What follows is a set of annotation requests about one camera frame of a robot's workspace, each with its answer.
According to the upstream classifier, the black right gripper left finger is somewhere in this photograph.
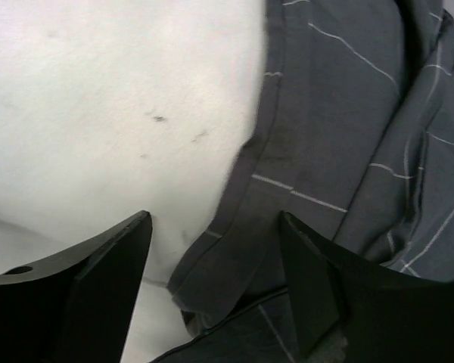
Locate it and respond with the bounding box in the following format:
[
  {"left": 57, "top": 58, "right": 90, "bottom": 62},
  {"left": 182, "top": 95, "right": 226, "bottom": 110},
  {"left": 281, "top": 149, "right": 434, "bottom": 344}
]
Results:
[{"left": 0, "top": 211, "right": 152, "bottom": 362}]

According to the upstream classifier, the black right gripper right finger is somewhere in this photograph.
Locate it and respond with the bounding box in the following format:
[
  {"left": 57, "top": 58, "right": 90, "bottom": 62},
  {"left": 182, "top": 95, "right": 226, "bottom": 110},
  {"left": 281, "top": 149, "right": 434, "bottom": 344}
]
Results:
[{"left": 280, "top": 213, "right": 454, "bottom": 362}]

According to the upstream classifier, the dark grey checked pillowcase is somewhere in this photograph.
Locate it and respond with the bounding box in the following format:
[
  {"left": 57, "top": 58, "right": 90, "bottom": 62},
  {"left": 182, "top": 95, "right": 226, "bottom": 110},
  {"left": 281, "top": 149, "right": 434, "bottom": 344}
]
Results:
[{"left": 159, "top": 1, "right": 454, "bottom": 362}]

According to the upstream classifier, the white pillow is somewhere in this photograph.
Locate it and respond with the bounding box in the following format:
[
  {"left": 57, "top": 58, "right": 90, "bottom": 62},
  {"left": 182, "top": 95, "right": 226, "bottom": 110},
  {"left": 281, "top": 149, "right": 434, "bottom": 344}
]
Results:
[{"left": 0, "top": 0, "right": 269, "bottom": 288}]

